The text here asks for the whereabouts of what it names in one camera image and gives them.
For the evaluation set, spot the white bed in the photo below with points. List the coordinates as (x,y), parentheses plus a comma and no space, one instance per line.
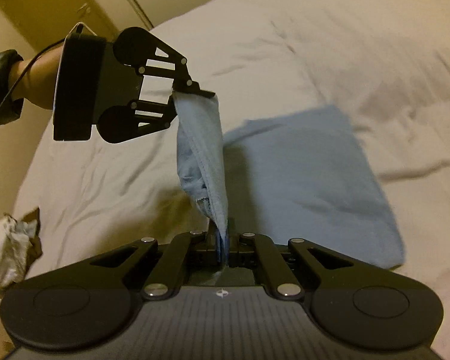
(322,52)

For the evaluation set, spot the white striped shirt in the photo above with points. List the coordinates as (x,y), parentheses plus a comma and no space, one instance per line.
(5,249)

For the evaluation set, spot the brown garment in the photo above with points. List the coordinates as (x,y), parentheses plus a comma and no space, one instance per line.
(35,240)

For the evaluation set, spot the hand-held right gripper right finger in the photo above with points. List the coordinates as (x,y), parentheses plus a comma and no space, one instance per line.
(237,251)

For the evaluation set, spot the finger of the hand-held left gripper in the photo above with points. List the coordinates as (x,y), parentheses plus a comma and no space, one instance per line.
(157,114)
(180,71)

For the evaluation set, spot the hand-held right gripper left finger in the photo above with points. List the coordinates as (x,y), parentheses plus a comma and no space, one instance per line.
(212,250)

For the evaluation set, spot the blue printed t-shirt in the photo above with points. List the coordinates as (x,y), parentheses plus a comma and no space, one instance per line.
(303,180)

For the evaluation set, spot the wooden door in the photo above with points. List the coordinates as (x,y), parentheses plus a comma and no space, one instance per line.
(52,3)

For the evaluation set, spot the person's left forearm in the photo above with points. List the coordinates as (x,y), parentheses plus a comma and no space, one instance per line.
(33,78)

